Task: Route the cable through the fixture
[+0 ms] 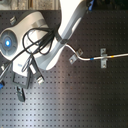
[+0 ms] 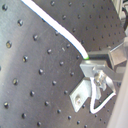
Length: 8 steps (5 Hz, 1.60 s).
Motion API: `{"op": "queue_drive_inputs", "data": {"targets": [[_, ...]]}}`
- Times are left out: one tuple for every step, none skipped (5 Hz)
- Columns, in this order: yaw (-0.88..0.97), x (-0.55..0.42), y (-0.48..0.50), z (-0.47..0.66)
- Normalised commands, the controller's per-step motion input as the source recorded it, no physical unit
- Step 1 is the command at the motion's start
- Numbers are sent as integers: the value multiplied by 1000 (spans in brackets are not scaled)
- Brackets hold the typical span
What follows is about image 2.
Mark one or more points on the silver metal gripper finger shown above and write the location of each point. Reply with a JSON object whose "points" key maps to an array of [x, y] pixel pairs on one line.
{"points": [[119, 54]]}

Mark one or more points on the black perforated breadboard plate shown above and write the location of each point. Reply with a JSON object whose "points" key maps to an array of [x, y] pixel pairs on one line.
{"points": [[39, 67]]}

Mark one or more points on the metal angle bracket clip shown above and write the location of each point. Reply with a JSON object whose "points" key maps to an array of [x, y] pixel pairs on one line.
{"points": [[97, 76]]}

